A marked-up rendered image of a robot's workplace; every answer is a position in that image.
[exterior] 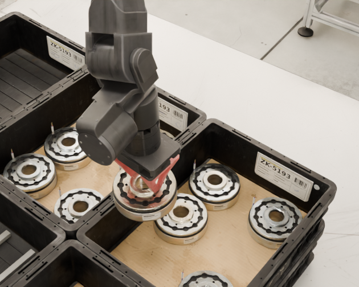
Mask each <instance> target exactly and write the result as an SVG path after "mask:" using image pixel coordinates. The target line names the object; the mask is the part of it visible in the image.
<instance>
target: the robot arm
mask: <svg viewBox="0 0 359 287"><path fill-rule="evenodd" d="M152 35H153V33H152V32H148V13H147V9H146V7H145V1H144V0H91V4H90V7H89V9H88V31H86V32H85V61H86V65H87V69H88V71H89V72H90V74H91V75H92V76H93V77H95V78H96V80H97V82H98V84H99V86H100V87H101V88H102V89H101V90H99V91H98V93H97V94H95V95H94V96H93V98H92V99H93V103H92V104H91V105H90V106H89V107H88V108H87V109H86V111H85V112H84V113H83V114H82V115H81V116H80V117H79V119H78V120H77V122H76V130H77V132H78V134H79V135H78V137H77V141H78V144H79V146H80V148H81V149H82V151H83V152H84V153H85V154H86V155H87V156H88V157H89V158H90V159H91V160H93V161H94V162H96V163H98V164H100V165H103V166H109V165H111V163H112V162H113V161H115V162H116V163H117V164H118V165H119V166H120V167H121V168H122V169H123V170H124V171H125V172H127V173H128V174H129V175H130V176H131V177H132V176H133V175H134V174H135V173H138V174H140V175H141V178H142V180H143V181H144V182H145V183H146V184H147V185H148V187H149V188H150V189H151V190H152V191H153V192H154V193H156V192H157V191H158V190H159V189H160V188H161V186H162V184H163V182H164V180H165V178H166V176H167V174H168V172H169V171H170V170H171V168H172V167H173V166H174V165H175V163H176V162H177V161H178V160H179V158H180V155H179V153H180V152H181V146H180V144H179V143H177V142H175V141H174V140H172V139H171V138H169V137H168V136H166V135H164V134H163V133H161V132H160V118H159V108H158V90H157V87H156V85H155V82H156V81H157V80H158V79H159V77H158V74H157V71H156V70H157V69H158V67H157V64H156V62H155V59H154V57H153V54H152ZM158 177H159V179H158ZM157 179H158V182H157V184H156V180H157Z"/></svg>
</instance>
